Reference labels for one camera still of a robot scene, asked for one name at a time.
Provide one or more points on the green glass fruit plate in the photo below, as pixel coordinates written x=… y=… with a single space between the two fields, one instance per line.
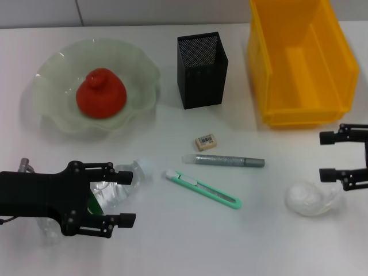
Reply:
x=138 y=86

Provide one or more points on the black mesh pen holder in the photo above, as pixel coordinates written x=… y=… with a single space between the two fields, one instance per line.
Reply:
x=201 y=89

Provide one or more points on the beige eraser with barcode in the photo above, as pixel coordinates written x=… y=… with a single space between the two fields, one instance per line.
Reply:
x=205 y=142

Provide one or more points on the clear green-label water bottle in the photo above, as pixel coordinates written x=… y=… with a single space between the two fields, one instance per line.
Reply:
x=115 y=195

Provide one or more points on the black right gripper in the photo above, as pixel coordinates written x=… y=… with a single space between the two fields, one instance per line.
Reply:
x=366 y=155

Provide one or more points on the green utility knife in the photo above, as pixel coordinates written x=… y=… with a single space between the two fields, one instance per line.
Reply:
x=207 y=191

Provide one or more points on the white paper ball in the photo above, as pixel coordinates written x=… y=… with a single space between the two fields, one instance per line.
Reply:
x=302 y=198

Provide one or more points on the silver glitter pen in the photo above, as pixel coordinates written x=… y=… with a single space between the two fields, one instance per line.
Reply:
x=218 y=161

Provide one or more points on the yellow plastic bin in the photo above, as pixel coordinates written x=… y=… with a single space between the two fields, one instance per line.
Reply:
x=304 y=86

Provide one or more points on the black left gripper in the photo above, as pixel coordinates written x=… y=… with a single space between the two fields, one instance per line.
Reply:
x=43 y=195

